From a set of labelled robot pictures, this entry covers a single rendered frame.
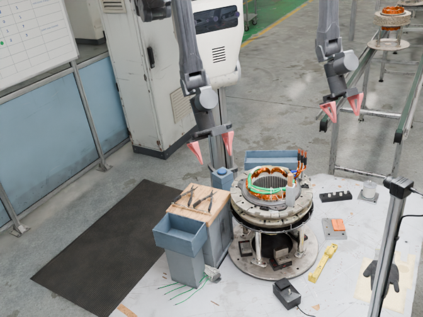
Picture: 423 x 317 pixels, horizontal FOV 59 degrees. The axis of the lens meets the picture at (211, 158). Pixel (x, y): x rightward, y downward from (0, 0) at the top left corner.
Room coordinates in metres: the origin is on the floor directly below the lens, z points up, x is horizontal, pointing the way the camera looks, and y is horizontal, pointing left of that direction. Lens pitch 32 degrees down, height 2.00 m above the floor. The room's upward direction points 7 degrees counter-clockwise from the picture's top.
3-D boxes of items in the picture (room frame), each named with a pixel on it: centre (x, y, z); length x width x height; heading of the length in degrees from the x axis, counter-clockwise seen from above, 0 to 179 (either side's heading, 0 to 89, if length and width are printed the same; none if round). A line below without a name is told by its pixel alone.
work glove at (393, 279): (0.96, -0.61, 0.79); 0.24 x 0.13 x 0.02; 146
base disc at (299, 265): (1.17, -0.22, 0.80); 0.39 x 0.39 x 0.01
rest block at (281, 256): (1.05, -0.24, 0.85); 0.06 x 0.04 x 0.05; 105
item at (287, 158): (1.45, -0.28, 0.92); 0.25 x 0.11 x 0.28; 78
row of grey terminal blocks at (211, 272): (1.05, 0.06, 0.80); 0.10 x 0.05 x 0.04; 40
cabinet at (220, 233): (1.18, 0.07, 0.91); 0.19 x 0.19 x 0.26; 59
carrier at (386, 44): (3.67, -1.89, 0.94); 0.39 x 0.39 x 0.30
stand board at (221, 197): (1.18, 0.07, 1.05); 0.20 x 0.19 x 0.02; 149
